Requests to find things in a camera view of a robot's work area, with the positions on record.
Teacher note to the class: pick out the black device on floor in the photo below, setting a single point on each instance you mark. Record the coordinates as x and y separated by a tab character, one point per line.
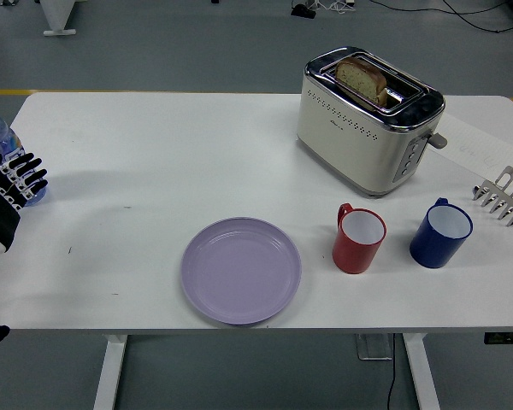
302	11

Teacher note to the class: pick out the grey floor plate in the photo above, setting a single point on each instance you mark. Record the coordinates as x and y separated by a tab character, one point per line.
374	347

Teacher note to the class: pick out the toasted bread slice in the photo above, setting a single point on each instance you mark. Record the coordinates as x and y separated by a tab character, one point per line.
359	79

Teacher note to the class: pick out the purple round plate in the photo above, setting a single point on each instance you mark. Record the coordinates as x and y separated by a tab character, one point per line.
239	273

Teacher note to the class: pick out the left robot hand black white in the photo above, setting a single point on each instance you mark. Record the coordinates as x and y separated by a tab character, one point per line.
4	218

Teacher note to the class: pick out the white paper sheet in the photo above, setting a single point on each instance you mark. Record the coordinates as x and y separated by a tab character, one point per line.
474	136

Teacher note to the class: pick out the blue mug white inside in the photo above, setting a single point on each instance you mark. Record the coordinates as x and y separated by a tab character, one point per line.
432	247

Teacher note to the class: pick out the black table control panel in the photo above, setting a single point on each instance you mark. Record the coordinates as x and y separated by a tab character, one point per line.
506	337

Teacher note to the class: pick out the white table leg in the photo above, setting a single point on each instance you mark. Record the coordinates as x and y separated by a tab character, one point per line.
109	376
419	371

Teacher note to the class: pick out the cream and chrome toaster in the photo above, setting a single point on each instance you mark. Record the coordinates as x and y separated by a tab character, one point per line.
346	145

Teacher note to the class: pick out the white furniture base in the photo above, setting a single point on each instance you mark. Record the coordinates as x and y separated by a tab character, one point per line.
55	17

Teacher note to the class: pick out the silver metal tongs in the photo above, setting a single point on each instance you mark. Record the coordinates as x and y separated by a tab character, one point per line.
505	172

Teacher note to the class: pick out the red mug white inside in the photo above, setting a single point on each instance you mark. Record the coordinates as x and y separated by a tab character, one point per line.
352	256

